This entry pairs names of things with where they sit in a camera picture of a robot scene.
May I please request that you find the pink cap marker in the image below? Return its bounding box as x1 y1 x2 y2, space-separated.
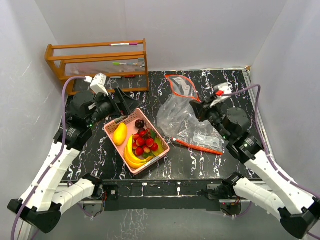
110 42 138 47

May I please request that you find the red strawberry bunch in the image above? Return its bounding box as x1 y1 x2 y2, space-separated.
132 128 158 158

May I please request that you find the clear orange-zip bag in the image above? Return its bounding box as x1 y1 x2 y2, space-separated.
156 74 210 139

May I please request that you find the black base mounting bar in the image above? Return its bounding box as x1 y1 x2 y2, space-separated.
102 179 222 211

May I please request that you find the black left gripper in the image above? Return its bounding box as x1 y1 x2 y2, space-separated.
86 86 141 127

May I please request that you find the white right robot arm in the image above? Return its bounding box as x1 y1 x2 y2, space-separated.
190 100 320 239

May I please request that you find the dark purple plum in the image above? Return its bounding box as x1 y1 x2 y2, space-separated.
135 119 145 129

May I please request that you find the green cap marker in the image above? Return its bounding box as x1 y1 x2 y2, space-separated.
112 62 138 66

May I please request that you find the yellow banana bunch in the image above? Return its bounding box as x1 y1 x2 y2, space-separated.
124 135 155 170

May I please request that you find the wooden shelf rack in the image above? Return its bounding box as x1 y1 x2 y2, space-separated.
44 39 150 92

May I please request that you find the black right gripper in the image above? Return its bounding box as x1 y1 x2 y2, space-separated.
190 95 231 142

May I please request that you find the grey binder clip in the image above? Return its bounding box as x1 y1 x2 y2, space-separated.
137 58 146 68

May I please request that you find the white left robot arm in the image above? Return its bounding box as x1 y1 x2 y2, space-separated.
7 87 140 234

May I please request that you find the yellow lemon slice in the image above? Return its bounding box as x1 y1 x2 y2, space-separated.
153 137 165 156

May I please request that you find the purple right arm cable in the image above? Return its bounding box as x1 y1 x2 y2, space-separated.
222 84 320 240

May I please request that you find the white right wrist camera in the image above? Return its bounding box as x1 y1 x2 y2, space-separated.
209 82 232 108

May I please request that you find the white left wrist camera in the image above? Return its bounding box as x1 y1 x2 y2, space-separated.
84 73 109 96

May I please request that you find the yellow mango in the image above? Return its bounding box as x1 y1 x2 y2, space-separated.
113 122 128 146

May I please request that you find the pink perforated plastic basket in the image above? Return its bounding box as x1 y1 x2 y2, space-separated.
104 108 170 176

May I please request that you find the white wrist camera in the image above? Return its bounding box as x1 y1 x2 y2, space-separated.
84 73 109 96
209 82 232 108

